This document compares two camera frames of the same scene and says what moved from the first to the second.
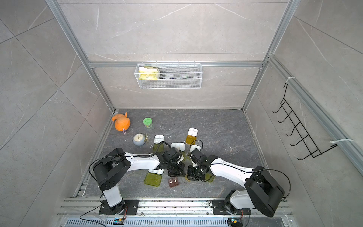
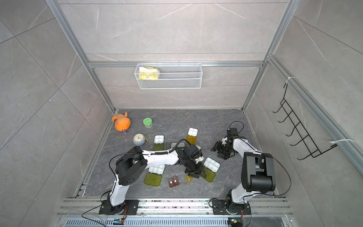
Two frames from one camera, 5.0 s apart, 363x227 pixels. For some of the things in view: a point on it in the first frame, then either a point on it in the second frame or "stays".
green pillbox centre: [179, 145] stays
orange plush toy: [121, 121] stays
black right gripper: [190, 176] → [217, 146]
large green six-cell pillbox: [153, 177] stays
